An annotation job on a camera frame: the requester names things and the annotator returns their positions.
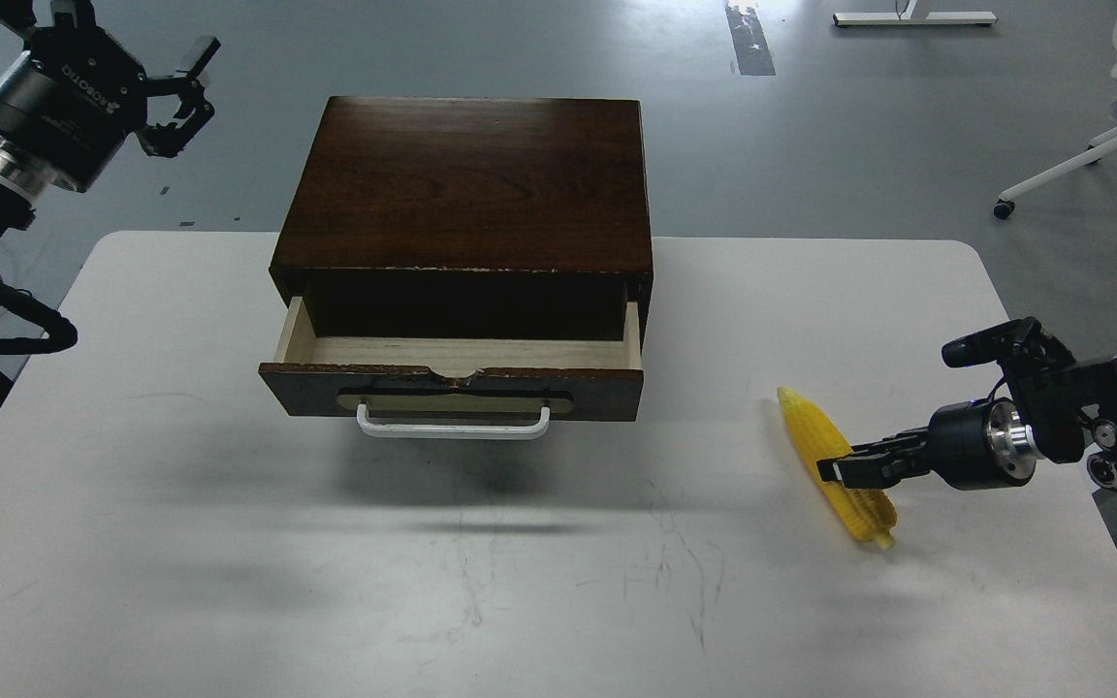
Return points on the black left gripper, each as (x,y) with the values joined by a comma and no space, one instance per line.
(74,94)

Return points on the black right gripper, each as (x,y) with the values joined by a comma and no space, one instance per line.
(973,446)

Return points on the yellow corn cob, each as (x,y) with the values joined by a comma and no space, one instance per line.
(867,515)

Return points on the wooden drawer with white handle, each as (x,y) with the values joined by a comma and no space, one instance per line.
(489,388)

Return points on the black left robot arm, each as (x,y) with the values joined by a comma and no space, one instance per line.
(27,326)

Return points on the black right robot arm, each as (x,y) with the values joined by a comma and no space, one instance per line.
(1057,409)

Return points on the dark wooden drawer cabinet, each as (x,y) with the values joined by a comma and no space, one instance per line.
(462,217)

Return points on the black tape strip on floor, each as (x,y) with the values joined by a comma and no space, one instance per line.
(753,57)

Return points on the white desk foot bar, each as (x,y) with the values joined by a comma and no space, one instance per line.
(914,13)

